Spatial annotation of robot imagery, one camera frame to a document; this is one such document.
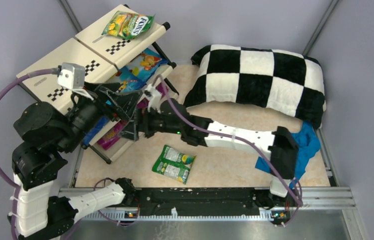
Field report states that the purple grape candy bag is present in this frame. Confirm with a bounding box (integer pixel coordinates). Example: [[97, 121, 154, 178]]
[[137, 98, 149, 110], [97, 120, 127, 150]]

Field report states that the blue mint candy bag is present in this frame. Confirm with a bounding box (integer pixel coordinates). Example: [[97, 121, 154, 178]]
[[79, 100, 110, 149]]

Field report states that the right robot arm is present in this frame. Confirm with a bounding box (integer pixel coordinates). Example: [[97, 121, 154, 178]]
[[119, 99, 298, 198]]

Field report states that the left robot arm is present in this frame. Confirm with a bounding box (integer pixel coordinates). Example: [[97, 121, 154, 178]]
[[12, 83, 142, 240]]

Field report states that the blue Sugus candy bag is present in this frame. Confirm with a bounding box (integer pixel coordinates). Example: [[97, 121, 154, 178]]
[[107, 67, 146, 92]]

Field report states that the cream three-tier shelf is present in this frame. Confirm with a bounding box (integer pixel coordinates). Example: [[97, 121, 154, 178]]
[[15, 3, 177, 165]]

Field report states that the blue fruit candy bag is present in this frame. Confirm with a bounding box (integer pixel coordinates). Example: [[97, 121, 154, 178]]
[[125, 48, 169, 82]]

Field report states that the green Fox's candy bag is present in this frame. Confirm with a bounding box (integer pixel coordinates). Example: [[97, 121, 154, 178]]
[[101, 10, 155, 40]]

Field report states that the black white checkered pillow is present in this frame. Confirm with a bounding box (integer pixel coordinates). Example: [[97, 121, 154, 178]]
[[184, 44, 326, 128]]

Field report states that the blue cloth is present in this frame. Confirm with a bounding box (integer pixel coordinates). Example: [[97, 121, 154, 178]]
[[262, 121, 321, 188]]

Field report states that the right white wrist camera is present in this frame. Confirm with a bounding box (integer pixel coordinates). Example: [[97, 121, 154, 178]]
[[143, 84, 162, 112]]

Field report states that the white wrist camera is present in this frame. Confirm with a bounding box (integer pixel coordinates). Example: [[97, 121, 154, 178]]
[[143, 84, 162, 112], [57, 62, 93, 100]]

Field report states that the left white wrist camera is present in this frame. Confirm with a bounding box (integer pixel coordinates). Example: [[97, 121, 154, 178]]
[[57, 62, 93, 100]]

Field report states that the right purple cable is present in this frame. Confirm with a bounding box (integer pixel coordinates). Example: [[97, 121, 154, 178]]
[[152, 74, 304, 228]]

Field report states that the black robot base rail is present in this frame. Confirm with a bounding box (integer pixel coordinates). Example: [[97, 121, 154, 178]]
[[74, 187, 303, 223]]

